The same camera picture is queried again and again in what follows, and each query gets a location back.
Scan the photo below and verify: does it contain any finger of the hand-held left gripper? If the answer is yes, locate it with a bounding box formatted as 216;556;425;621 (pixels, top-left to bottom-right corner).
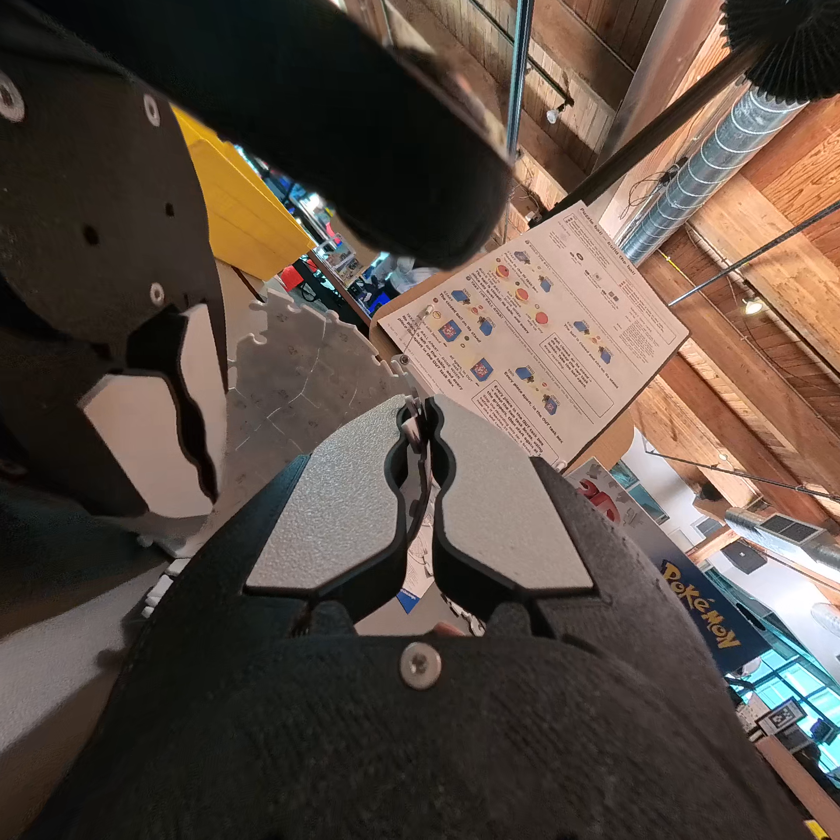
178;302;231;506
79;308;221;521

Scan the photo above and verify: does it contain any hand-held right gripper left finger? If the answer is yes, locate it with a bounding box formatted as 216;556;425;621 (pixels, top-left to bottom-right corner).
244;395;427;623

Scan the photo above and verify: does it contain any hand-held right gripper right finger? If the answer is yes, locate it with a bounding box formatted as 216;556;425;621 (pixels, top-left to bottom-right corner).
423;394;595;623

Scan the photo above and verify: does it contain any grey partial puzzle ball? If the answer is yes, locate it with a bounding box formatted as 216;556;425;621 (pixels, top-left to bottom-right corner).
134;287;421;621

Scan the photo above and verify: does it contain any blue puzzle box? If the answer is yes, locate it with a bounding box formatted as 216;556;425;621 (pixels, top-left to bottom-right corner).
563;456;772;677

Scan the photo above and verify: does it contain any yellow plastic bin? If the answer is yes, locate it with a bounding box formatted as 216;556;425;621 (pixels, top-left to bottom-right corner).
172;105;317;282

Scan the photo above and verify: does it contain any white instruction sheet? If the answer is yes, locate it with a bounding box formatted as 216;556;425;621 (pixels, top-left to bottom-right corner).
377;200;691;463

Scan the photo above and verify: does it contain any thin black ceiling rod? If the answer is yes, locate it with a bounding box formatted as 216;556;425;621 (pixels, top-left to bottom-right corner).
668;200;840;308
645;448;840;500

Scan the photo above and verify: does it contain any printed tag sign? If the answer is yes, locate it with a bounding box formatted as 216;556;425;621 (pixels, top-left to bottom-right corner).
755;697;808;736

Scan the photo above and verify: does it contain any black slanted pole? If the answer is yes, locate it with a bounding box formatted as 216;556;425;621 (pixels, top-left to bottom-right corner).
527;41;769;227

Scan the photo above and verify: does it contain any black track light bar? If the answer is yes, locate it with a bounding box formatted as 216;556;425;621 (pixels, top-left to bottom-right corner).
467;0;576;111

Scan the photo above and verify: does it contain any grey metal beam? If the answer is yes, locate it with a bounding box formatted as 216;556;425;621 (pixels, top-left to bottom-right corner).
594;0;731;227

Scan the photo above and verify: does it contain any black pleated shade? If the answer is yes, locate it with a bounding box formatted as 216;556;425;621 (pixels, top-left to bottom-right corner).
718;0;840;104

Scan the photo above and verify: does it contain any black wall speaker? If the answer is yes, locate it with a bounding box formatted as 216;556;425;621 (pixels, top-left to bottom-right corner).
721;538;769;576

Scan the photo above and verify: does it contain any rectangular vent duct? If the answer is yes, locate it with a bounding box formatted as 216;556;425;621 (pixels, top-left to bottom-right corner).
724;507;840;573

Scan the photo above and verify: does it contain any silver spiral air duct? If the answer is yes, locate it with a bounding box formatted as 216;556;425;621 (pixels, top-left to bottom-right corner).
618;85;813;265

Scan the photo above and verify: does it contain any teal hanging rail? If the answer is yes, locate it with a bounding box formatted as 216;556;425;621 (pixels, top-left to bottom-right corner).
504;0;536;161

